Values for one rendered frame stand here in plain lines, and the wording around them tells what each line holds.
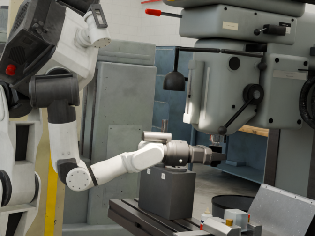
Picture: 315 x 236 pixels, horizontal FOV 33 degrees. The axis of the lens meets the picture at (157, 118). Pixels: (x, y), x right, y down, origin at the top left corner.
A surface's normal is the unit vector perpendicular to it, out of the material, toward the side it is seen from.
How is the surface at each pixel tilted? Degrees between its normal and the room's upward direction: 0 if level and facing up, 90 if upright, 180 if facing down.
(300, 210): 63
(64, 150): 96
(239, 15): 90
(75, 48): 57
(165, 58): 90
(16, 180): 80
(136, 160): 93
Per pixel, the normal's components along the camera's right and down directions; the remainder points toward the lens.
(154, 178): -0.80, -0.02
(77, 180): 0.25, 0.21
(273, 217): -0.74, -0.48
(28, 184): 0.73, -0.05
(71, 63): 0.46, 0.19
